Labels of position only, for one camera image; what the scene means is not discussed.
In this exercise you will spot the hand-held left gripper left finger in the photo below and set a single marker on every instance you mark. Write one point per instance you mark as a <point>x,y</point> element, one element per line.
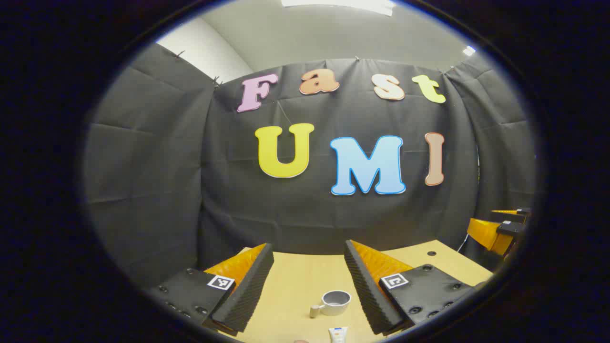
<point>248,295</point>

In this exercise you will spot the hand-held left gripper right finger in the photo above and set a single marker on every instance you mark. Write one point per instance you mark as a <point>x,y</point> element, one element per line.
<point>364,295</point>

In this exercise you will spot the black backdrop cloth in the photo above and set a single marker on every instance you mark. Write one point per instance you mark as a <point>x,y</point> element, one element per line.
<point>190,190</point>

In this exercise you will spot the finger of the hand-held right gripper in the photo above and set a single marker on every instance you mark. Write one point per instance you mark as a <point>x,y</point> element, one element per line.
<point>512,215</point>
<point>491,236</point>

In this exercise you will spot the large ceiling light panel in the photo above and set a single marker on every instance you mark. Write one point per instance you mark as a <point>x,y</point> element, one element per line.
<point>338,5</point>

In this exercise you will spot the small ceiling light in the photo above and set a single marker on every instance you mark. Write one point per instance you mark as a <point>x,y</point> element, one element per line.
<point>469,50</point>

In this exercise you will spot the light wooden desktop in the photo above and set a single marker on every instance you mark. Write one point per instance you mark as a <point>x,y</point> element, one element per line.
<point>295,276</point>

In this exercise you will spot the white toothpaste tube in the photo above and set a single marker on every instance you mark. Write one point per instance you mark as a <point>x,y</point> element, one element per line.
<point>338,335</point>

